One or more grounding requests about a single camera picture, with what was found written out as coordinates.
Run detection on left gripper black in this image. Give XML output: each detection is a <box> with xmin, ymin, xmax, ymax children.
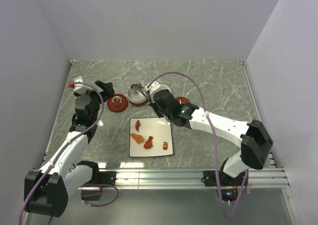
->
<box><xmin>74</xmin><ymin>80</ymin><xmax>114</xmax><ymax>122</ymax></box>

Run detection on metal tongs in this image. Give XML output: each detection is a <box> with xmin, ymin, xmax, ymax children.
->
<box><xmin>137</xmin><ymin>84</ymin><xmax>152</xmax><ymax>103</ymax></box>

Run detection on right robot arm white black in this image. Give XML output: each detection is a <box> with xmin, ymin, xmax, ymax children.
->
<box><xmin>147</xmin><ymin>89</ymin><xmax>273</xmax><ymax>185</ymax></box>

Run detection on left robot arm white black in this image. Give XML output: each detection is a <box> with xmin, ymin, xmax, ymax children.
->
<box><xmin>21</xmin><ymin>77</ymin><xmax>115</xmax><ymax>218</ymax></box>

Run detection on red lid with white tab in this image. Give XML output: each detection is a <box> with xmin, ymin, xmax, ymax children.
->
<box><xmin>175</xmin><ymin>96</ymin><xmax>191</xmax><ymax>105</ymax></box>

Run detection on pink cream round container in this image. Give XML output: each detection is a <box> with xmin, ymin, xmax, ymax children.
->
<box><xmin>160</xmin><ymin>84</ymin><xmax>171</xmax><ymax>91</ymax></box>

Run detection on white square plate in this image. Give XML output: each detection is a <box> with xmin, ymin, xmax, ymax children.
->
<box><xmin>129</xmin><ymin>118</ymin><xmax>173</xmax><ymax>158</ymax></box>

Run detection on steel bowl red base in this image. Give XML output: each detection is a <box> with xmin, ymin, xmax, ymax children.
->
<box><xmin>128</xmin><ymin>88</ymin><xmax>147</xmax><ymax>106</ymax></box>

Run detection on small orange chicken wing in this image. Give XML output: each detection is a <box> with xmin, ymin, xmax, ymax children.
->
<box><xmin>135</xmin><ymin>120</ymin><xmax>141</xmax><ymax>132</ymax></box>

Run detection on braised pork belly cube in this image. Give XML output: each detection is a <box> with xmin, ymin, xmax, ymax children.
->
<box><xmin>162</xmin><ymin>142</ymin><xmax>168</xmax><ymax>150</ymax></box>

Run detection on orange fried chicken piece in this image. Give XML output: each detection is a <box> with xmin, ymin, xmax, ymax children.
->
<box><xmin>130</xmin><ymin>133</ymin><xmax>144</xmax><ymax>144</ymax></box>

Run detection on large orange drumstick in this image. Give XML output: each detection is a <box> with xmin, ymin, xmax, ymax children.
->
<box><xmin>144</xmin><ymin>136</ymin><xmax>153</xmax><ymax>149</ymax></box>

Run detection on red lid with ring handle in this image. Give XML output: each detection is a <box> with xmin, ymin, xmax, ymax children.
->
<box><xmin>106</xmin><ymin>93</ymin><xmax>128</xmax><ymax>113</ymax></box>

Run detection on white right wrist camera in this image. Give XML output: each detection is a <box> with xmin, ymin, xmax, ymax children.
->
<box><xmin>145</xmin><ymin>81</ymin><xmax>161</xmax><ymax>94</ymax></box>

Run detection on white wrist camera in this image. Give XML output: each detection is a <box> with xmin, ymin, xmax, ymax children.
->
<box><xmin>68</xmin><ymin>76</ymin><xmax>86</xmax><ymax>94</ymax></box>
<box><xmin>145</xmin><ymin>81</ymin><xmax>161</xmax><ymax>94</ymax></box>

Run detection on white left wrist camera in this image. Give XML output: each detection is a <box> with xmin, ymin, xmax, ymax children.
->
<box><xmin>68</xmin><ymin>76</ymin><xmax>86</xmax><ymax>94</ymax></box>

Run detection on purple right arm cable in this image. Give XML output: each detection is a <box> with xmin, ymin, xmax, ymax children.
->
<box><xmin>146</xmin><ymin>72</ymin><xmax>249</xmax><ymax>219</ymax></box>

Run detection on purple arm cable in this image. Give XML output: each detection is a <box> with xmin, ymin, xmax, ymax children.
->
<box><xmin>146</xmin><ymin>72</ymin><xmax>249</xmax><ymax>219</ymax></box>
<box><xmin>17</xmin><ymin>81</ymin><xmax>119</xmax><ymax>225</ymax></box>

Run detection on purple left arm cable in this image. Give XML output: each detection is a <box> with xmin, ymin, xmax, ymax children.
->
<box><xmin>17</xmin><ymin>81</ymin><xmax>119</xmax><ymax>225</ymax></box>

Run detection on aluminium rail frame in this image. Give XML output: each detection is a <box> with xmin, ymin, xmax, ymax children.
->
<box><xmin>32</xmin><ymin>60</ymin><xmax>299</xmax><ymax>225</ymax></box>

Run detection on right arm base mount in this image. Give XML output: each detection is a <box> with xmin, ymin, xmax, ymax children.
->
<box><xmin>203</xmin><ymin>169</ymin><xmax>249</xmax><ymax>188</ymax></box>

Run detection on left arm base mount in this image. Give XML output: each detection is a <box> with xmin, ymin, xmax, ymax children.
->
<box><xmin>77</xmin><ymin>160</ymin><xmax>117</xmax><ymax>205</ymax></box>

